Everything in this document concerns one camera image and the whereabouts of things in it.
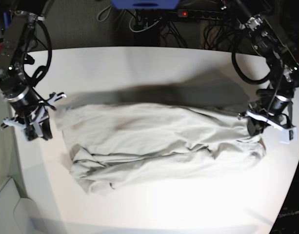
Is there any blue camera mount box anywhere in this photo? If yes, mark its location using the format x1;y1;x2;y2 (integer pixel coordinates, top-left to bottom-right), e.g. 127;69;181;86
111;0;179;10

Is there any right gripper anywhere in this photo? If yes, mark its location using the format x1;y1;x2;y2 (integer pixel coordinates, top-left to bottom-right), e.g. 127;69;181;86
0;91;66;141

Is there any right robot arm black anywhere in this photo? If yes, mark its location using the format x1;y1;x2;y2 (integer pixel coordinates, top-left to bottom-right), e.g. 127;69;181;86
0;11;66;141

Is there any black power strip red light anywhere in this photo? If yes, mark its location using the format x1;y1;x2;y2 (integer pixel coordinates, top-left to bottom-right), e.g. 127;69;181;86
177;9;231;21

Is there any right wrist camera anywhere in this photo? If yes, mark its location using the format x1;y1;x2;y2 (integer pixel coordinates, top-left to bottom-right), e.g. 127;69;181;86
23;126;39;141

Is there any grey t-shirt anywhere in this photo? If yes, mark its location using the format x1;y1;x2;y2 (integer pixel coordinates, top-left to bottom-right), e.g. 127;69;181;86
55;103;266;194

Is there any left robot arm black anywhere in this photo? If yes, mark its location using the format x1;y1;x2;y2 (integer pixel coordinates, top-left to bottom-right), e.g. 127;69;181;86
222;0;299;142

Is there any white cable loop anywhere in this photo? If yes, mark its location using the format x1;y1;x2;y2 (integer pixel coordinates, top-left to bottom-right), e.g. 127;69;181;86
128;14;160;33

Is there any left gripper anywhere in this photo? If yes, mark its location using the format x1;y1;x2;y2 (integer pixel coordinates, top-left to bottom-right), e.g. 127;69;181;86
238;101;296;137

